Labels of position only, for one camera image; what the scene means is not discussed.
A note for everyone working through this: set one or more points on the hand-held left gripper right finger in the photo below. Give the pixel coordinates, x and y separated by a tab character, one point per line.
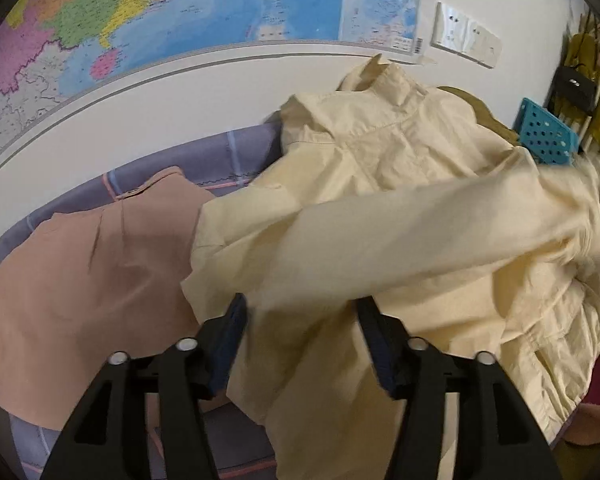
385	355

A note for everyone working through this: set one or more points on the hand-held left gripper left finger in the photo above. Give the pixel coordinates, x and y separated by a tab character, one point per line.
225	355

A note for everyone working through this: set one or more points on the cream shirt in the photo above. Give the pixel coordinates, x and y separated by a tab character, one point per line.
380	220

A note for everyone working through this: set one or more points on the pink garment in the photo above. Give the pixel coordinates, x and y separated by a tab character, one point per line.
80	270

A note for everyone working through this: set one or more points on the purple plaid bed sheet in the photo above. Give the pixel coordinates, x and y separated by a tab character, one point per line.
180	155

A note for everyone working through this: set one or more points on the olive green jacket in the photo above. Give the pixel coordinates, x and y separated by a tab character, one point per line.
495	125

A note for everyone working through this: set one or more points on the teal perforated plastic basket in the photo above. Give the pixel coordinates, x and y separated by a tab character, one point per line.
545	130

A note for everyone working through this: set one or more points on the black bag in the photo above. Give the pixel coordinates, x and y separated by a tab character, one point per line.
575	87

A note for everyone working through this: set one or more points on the yellow hanging garments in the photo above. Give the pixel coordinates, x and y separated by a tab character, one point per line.
580	50

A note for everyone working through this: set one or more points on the grey wall trim strip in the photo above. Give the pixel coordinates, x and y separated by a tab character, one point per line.
280	51

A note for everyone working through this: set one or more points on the white wall switch panel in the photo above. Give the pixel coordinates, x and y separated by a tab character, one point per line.
460	27

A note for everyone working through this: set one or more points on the colourful wall map poster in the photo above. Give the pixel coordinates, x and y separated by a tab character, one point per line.
180	5

